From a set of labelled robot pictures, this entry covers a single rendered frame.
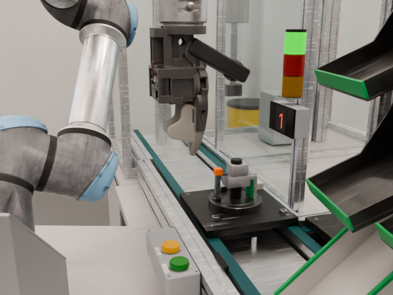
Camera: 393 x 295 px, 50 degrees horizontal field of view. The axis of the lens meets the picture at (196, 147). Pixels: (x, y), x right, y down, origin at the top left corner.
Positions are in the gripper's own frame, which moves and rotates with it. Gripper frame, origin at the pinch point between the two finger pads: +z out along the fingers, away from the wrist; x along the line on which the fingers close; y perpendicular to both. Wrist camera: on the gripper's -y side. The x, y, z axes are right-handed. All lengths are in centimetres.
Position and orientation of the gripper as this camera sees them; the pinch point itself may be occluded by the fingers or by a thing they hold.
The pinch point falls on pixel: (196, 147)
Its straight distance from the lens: 72.2
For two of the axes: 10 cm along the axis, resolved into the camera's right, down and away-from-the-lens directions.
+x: 3.0, 2.7, -9.2
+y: -9.5, 0.8, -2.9
